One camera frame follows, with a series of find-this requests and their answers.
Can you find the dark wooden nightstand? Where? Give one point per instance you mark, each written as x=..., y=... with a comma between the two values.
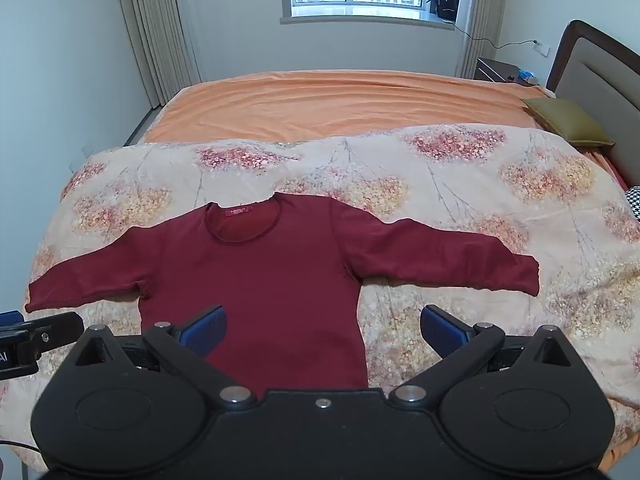
x=492, y=70

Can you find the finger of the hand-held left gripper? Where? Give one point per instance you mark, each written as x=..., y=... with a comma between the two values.
x=57, y=329

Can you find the beige curtain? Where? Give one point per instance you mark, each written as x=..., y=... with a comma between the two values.
x=160, y=30
x=475, y=5

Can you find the white wall socket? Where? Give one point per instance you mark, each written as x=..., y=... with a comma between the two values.
x=542, y=48

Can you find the olive green pillow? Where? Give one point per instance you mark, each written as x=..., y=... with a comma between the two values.
x=567, y=120

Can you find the blue tissue box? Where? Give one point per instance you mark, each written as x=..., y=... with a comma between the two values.
x=526, y=76

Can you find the dark red sweater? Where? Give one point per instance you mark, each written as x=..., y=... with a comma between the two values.
x=280, y=280

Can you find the padded wooden headboard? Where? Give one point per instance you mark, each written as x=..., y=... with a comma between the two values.
x=600, y=75

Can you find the floral duvet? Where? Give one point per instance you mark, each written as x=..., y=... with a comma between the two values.
x=450, y=185

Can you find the houndstooth pillow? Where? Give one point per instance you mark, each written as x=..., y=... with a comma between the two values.
x=634, y=204

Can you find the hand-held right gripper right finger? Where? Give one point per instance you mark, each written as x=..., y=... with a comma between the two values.
x=440, y=330

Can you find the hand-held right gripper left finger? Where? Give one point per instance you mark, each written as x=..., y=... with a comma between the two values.
x=207, y=330

